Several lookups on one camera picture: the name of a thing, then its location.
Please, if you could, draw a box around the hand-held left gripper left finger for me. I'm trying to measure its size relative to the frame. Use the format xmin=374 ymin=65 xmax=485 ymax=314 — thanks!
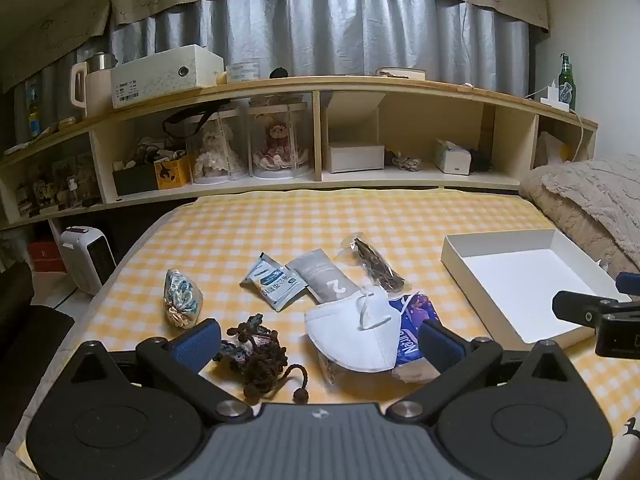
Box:
xmin=62 ymin=318 xmax=255 ymax=423

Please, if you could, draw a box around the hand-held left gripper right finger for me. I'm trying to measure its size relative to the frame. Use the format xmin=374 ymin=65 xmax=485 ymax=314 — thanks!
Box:
xmin=387 ymin=319 xmax=578 ymax=423

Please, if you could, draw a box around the blue purple soft packet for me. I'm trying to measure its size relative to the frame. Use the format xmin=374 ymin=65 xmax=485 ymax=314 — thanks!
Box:
xmin=389 ymin=291 xmax=452 ymax=384

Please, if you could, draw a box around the floral brocade drawstring pouch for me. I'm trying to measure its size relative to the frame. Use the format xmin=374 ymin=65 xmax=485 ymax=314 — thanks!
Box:
xmin=164 ymin=268 xmax=204 ymax=329

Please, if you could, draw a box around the white cardboard box tray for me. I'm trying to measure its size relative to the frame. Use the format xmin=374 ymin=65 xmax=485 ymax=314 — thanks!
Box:
xmin=440 ymin=228 xmax=634 ymax=353

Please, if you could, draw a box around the clear bag with brown item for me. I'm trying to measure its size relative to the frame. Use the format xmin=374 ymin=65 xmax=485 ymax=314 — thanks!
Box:
xmin=336 ymin=237 xmax=409 ymax=295

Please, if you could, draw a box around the grey soft packet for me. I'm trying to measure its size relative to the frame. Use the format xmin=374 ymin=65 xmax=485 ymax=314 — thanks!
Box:
xmin=285 ymin=248 xmax=360 ymax=306

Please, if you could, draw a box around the brown knitted yarn item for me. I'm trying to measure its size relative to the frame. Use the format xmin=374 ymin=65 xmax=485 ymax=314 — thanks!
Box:
xmin=214 ymin=313 xmax=310 ymax=404

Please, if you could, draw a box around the white face mask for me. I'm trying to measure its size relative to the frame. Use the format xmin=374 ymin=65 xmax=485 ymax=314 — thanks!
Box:
xmin=304 ymin=285 xmax=402 ymax=374

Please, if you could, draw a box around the beige fluffy blanket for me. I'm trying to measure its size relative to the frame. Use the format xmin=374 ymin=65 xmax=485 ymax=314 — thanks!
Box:
xmin=518 ymin=152 xmax=640 ymax=281

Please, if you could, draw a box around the blue white wipes packet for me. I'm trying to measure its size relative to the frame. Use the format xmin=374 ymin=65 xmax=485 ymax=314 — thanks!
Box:
xmin=239 ymin=253 xmax=309 ymax=312

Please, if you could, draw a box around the yellow checked bed sheet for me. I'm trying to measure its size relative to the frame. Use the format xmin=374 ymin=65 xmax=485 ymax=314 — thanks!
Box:
xmin=12 ymin=189 xmax=640 ymax=480

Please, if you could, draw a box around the white space heater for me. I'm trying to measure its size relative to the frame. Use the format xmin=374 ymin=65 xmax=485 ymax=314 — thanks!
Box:
xmin=58 ymin=226 xmax=119 ymax=296

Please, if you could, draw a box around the white paper bag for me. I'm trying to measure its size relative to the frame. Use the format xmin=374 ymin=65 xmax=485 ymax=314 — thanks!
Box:
xmin=534 ymin=131 xmax=572 ymax=169

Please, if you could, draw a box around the yellow printed box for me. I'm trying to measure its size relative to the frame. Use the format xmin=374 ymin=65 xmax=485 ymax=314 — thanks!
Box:
xmin=153 ymin=155 xmax=194 ymax=190

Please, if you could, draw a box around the doll in clear case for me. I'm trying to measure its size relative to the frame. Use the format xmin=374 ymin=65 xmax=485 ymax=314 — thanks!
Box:
xmin=186 ymin=109 xmax=250 ymax=185
xmin=248 ymin=101 xmax=317 ymax=180

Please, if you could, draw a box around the black furniture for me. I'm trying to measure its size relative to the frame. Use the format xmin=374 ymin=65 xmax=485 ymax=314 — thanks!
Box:
xmin=0 ymin=259 xmax=77 ymax=447

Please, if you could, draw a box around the black open box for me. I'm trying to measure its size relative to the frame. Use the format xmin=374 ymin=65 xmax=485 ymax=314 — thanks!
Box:
xmin=112 ymin=162 xmax=159 ymax=196

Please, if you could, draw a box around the red box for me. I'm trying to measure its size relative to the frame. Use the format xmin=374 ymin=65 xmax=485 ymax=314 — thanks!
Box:
xmin=27 ymin=240 xmax=67 ymax=274

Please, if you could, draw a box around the white tissue box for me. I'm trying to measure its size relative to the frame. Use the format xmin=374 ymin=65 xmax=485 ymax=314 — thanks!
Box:
xmin=432 ymin=139 xmax=474 ymax=176

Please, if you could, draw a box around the knotted fabric bundle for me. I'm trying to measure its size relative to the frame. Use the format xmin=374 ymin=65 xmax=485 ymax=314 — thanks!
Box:
xmin=391 ymin=151 xmax=424 ymax=171

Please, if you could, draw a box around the white plush doll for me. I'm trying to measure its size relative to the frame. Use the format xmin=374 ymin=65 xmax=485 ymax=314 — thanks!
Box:
xmin=195 ymin=121 xmax=238 ymax=178

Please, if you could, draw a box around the small white model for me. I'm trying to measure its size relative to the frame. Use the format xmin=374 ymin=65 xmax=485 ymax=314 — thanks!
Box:
xmin=537 ymin=79 xmax=572 ymax=111

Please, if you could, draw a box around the small white storage box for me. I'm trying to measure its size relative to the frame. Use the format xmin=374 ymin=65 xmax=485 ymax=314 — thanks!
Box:
xmin=327 ymin=141 xmax=386 ymax=174

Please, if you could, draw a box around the green glass bottle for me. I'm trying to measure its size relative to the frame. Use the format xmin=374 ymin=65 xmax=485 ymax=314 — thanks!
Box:
xmin=558 ymin=52 xmax=577 ymax=112

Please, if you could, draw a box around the pink plush doll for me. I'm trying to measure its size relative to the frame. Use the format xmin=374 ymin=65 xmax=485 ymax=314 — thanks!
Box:
xmin=252 ymin=116 xmax=301 ymax=170

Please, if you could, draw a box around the group of small plush bears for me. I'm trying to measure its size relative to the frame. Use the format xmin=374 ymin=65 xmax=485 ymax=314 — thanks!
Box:
xmin=14 ymin=154 xmax=102 ymax=217

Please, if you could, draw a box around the white shoe box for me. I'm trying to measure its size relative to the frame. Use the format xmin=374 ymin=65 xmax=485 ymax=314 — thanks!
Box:
xmin=110 ymin=44 xmax=225 ymax=110

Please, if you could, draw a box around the white round tub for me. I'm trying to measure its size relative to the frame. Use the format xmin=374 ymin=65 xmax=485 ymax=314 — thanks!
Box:
xmin=226 ymin=62 xmax=261 ymax=82

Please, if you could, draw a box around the wooden headboard shelf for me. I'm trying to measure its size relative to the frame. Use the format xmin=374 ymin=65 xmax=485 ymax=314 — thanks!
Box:
xmin=0 ymin=74 xmax=599 ymax=231

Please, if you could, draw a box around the cream electric kettle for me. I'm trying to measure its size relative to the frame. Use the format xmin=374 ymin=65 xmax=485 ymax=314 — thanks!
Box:
xmin=69 ymin=51 xmax=120 ymax=117

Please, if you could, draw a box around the blue yellow bottle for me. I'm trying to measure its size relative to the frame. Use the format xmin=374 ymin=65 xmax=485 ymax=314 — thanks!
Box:
xmin=25 ymin=77 xmax=42 ymax=139

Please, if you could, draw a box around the grey curtain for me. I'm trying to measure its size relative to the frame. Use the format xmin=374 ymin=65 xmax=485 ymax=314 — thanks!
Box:
xmin=12 ymin=0 xmax=531 ymax=143

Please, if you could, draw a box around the tangle of cables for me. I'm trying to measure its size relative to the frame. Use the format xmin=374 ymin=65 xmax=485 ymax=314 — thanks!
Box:
xmin=114 ymin=135 xmax=187 ymax=168

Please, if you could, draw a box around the black bag handle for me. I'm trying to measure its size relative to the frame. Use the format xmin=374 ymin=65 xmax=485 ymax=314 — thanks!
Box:
xmin=163 ymin=106 xmax=222 ymax=134

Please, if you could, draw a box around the white hanging cable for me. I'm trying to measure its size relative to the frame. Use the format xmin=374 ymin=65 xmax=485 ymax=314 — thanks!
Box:
xmin=461 ymin=0 xmax=473 ymax=87

